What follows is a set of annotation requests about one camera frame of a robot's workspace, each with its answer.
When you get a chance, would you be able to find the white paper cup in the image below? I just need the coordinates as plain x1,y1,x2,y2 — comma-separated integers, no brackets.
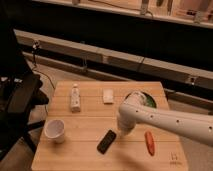
44,119,65,143

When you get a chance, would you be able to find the orange carrot toy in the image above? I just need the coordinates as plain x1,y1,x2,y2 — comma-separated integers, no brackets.
145,131,155,156

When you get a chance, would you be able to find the black eraser block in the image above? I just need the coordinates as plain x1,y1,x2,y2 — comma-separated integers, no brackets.
97,130,116,154

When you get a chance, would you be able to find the black cable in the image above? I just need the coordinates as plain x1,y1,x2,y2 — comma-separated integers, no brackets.
31,41,56,90

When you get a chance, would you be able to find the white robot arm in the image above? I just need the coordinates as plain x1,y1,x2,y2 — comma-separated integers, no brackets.
117,91,213,146

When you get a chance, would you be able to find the green bowl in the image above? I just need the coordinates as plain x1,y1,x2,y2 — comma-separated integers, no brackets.
125,91,157,108

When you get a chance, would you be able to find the black office chair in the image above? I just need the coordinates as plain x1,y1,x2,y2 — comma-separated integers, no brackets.
0,27,49,161

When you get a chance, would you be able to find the white small block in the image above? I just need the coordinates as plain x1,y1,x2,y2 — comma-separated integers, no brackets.
103,89,114,104

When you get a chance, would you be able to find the white tube bottle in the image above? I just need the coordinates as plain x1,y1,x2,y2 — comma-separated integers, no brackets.
70,84,81,113

